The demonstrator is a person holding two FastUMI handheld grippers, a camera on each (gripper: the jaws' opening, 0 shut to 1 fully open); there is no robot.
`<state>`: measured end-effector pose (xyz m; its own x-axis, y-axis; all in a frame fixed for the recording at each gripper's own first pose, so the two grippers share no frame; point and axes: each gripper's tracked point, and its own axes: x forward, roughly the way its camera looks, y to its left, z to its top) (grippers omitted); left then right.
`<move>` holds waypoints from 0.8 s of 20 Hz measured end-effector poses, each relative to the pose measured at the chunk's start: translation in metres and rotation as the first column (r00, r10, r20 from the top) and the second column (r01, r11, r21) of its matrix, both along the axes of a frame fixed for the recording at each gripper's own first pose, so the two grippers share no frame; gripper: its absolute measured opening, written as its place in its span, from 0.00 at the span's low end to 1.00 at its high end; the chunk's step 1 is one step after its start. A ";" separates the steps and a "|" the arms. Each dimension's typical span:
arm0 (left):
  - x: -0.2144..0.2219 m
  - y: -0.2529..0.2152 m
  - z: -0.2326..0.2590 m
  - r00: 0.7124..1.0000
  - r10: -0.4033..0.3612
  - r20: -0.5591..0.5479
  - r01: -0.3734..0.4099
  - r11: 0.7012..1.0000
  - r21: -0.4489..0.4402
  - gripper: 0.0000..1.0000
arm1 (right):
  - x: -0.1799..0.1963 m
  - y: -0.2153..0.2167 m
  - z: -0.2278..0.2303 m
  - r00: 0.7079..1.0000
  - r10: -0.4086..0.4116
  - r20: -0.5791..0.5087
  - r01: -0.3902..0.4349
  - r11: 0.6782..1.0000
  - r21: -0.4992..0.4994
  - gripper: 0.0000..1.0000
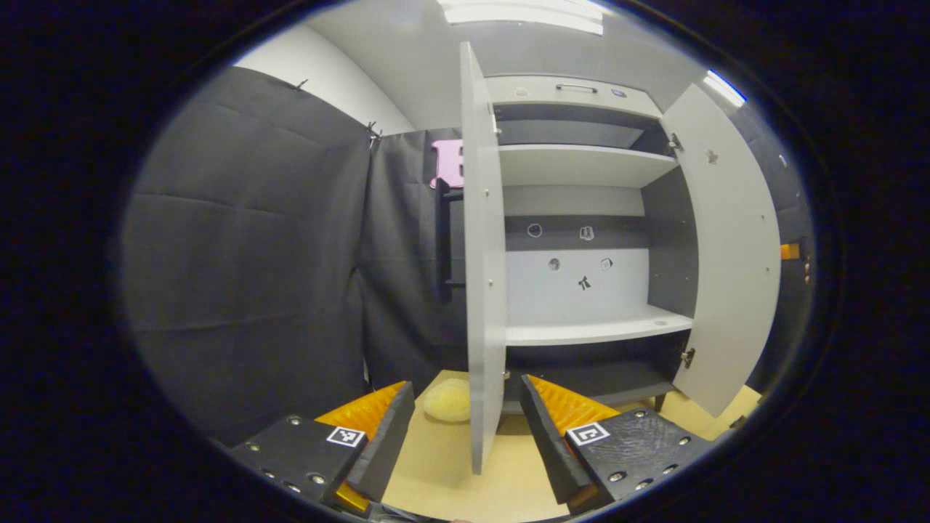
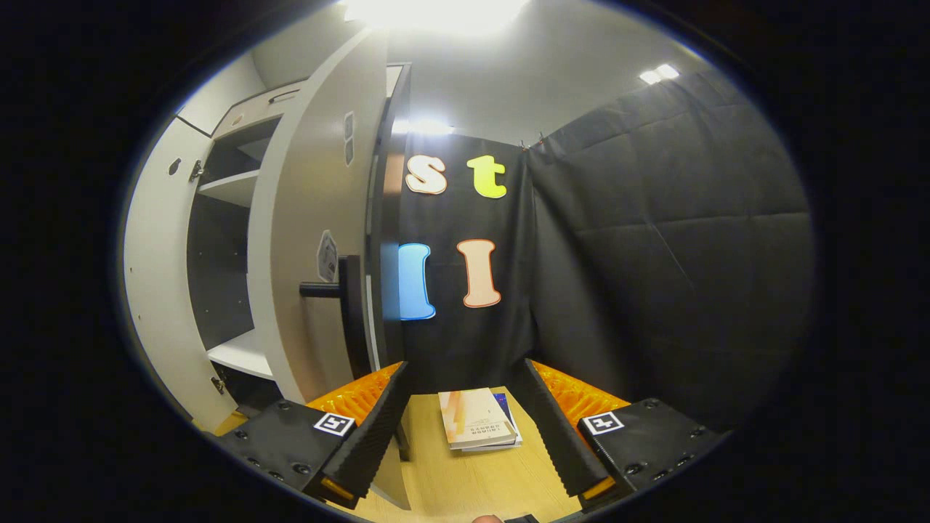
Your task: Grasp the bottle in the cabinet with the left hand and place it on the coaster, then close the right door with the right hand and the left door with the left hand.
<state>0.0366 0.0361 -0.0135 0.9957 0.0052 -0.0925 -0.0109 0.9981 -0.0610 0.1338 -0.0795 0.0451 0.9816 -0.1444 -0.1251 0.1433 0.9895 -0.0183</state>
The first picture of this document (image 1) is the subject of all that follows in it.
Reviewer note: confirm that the black backdrop cloth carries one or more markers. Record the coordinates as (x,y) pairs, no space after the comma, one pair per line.
(247,254)

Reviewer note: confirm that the black metal frame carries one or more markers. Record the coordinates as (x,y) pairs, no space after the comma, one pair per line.
(442,240)

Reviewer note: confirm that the large ceiling light panel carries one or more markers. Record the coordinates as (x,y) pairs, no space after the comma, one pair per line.
(523,14)

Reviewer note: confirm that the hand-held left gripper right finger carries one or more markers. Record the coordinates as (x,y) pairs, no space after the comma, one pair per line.
(548,450)

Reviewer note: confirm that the metal door hinge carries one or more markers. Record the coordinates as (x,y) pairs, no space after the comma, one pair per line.
(687,357)
(674,143)

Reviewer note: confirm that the pale round coaster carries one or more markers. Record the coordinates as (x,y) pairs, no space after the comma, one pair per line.
(447,401)

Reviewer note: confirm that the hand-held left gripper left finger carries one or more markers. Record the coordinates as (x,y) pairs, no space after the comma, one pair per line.
(385,450)

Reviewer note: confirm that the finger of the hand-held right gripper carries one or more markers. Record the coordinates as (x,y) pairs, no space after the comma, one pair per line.
(790,252)

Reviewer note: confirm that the grey and white cabinet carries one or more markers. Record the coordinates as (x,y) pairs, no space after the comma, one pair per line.
(581,165)

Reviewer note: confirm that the small ceiling light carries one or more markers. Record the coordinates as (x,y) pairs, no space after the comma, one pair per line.
(724,88)

